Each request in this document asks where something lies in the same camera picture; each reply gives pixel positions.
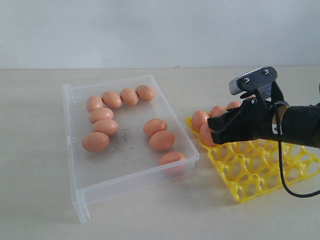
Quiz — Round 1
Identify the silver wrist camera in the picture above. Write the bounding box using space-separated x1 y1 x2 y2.
228 66 285 103

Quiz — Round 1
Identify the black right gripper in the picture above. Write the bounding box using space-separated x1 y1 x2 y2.
207 97 283 145

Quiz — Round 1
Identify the clear plastic tray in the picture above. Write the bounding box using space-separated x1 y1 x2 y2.
62 75 199 224

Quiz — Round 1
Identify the yellow plastic egg tray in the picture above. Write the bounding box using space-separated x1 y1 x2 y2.
184 115 320 204

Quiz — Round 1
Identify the black camera cable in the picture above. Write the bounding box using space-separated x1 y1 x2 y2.
273 102 320 199

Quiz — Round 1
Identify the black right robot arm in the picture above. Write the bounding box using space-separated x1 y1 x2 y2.
207 97 320 148

